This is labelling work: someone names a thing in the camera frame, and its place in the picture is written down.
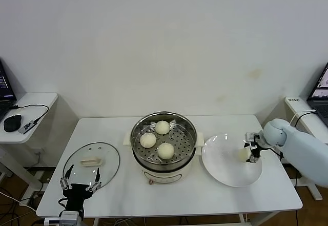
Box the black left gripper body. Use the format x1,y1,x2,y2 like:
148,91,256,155
63,183,94,211

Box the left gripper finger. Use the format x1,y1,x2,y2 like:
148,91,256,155
86,168,103,192
59,165,74,191

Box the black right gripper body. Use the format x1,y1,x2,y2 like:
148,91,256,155
252,132,269,152

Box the white steamed baozi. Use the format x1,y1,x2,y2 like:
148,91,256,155
139,133,157,149
157,143,175,159
155,120,170,135
237,148,251,162

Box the round glass pot lid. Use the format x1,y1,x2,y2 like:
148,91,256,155
63,141,121,193

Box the perforated steel steamer basket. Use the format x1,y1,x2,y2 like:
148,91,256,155
130,112,198,166

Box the round white plate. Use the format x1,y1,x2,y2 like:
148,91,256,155
201,133,263,188

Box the white side desk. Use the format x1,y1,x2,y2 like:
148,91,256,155
0,92,59,200
283,96,328,201

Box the grey usb hub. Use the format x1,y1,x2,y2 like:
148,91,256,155
19,120,39,135

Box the cream electric cooker pot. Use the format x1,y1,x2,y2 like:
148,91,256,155
124,131,206,186

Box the black open laptop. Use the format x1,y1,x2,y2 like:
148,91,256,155
306,62,328,129
0,57,18,124

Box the black computer mouse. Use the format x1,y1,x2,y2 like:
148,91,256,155
4,114,23,133

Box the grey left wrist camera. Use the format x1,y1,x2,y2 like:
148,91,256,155
59,210,84,226

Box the white cable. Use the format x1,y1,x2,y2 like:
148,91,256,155
290,110,317,127

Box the thin black usb cable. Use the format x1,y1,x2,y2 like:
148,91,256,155
9,104,50,123

